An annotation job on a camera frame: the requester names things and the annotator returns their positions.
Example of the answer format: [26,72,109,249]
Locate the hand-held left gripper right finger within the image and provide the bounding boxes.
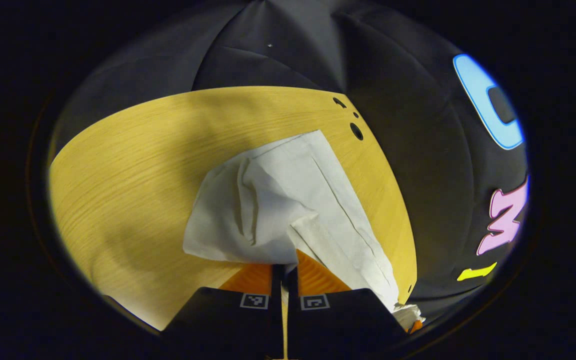
[287,249,409,360]

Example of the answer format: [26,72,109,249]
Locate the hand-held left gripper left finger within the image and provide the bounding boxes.
[163,263,285,358]

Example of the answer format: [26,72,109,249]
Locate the white jeans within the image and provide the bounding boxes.
[183,130,426,331]

